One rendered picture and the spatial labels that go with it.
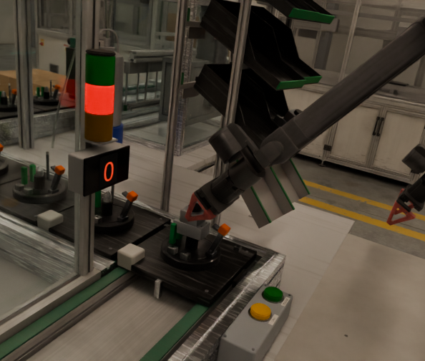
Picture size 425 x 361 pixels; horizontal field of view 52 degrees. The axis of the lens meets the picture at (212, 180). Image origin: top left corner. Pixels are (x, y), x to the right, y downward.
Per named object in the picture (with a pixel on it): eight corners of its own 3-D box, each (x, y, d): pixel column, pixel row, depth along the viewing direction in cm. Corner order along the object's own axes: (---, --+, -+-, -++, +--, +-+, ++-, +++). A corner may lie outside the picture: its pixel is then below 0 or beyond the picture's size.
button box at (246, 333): (288, 317, 95) (293, 294, 93) (250, 379, 77) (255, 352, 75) (259, 304, 98) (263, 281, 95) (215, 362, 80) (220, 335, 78)
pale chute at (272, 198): (283, 215, 123) (295, 209, 121) (258, 228, 113) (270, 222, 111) (237, 130, 127) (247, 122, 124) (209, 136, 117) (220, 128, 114)
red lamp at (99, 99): (119, 112, 78) (120, 85, 77) (100, 116, 74) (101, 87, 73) (98, 107, 81) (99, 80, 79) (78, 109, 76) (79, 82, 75)
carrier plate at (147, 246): (256, 258, 107) (257, 251, 106) (209, 308, 87) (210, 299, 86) (174, 227, 116) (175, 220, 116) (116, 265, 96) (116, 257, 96)
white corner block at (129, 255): (144, 263, 98) (146, 248, 97) (132, 273, 95) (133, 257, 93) (128, 256, 100) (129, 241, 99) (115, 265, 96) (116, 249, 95)
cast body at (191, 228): (209, 233, 99) (212, 205, 97) (199, 241, 96) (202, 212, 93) (179, 223, 103) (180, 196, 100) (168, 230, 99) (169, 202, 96)
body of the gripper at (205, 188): (194, 192, 89) (217, 172, 85) (217, 177, 97) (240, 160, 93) (213, 217, 88) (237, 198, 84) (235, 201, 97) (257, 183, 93)
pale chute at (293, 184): (299, 199, 136) (310, 193, 133) (278, 210, 126) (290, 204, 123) (257, 122, 140) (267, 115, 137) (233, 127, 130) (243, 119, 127)
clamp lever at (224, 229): (217, 251, 98) (231, 228, 95) (212, 255, 97) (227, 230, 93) (204, 242, 99) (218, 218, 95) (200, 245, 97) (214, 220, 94)
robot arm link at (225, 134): (286, 151, 81) (290, 152, 89) (250, 102, 82) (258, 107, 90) (236, 188, 83) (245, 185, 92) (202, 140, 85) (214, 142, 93)
